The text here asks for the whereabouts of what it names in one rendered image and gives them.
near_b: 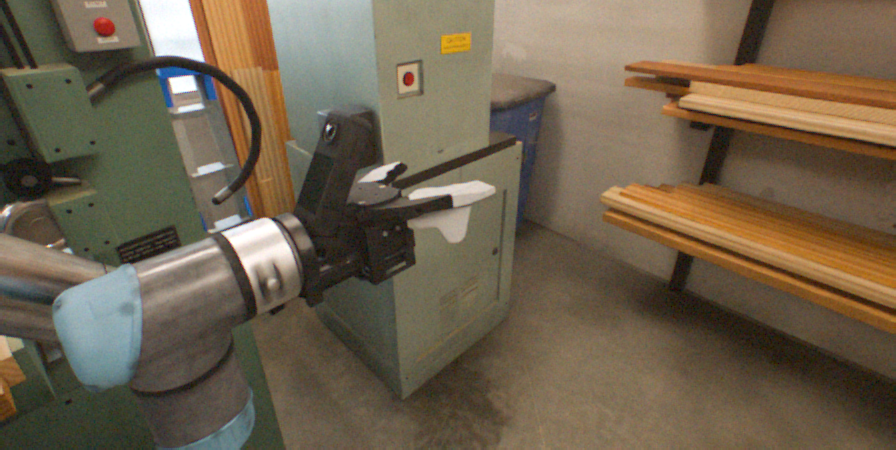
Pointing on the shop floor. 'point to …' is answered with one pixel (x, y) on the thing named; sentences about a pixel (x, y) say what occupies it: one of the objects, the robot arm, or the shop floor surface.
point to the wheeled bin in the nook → (519, 120)
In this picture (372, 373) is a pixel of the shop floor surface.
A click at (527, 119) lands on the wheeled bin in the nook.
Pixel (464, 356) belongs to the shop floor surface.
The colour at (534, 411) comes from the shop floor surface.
